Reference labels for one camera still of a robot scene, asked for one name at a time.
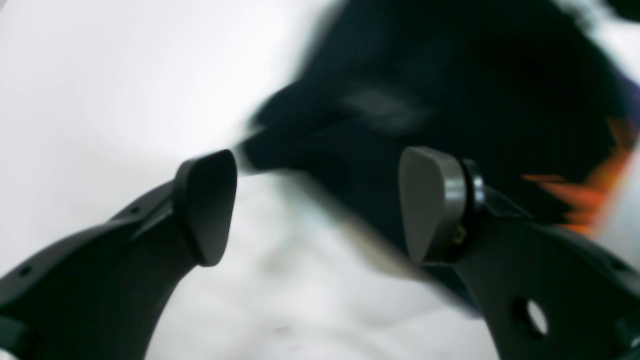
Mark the image-right left gripper right finger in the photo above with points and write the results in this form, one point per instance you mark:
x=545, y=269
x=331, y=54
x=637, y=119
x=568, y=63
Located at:
x=546, y=293

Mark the image-right left gripper left finger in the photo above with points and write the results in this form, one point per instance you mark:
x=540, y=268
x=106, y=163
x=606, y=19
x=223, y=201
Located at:
x=98, y=294

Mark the black printed T-shirt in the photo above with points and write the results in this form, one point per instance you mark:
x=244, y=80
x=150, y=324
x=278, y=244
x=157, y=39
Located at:
x=513, y=85

